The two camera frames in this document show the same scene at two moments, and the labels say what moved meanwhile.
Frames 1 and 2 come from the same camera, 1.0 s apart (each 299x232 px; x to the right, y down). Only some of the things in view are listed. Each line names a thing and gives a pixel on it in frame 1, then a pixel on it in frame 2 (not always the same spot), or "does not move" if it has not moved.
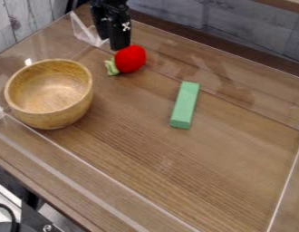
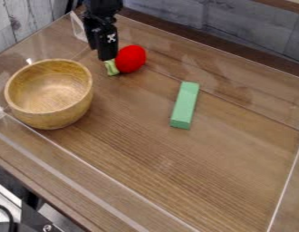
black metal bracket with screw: x=33 y=222 does not move
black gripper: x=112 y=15 → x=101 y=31
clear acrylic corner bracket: x=85 y=34 does not move
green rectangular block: x=186 y=105 does not move
